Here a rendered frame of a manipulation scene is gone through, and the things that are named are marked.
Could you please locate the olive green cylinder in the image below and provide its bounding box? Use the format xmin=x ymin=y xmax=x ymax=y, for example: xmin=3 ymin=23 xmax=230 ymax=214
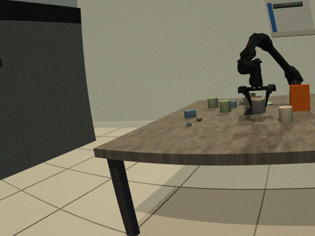
xmin=219 ymin=100 xmax=231 ymax=113
xmin=207 ymin=97 xmax=219 ymax=108

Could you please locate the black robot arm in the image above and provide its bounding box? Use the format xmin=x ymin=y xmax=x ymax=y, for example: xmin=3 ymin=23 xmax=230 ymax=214
xmin=237 ymin=33 xmax=303 ymax=85

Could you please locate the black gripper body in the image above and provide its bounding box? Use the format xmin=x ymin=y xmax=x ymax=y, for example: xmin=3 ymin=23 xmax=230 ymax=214
xmin=238 ymin=73 xmax=276 ymax=94

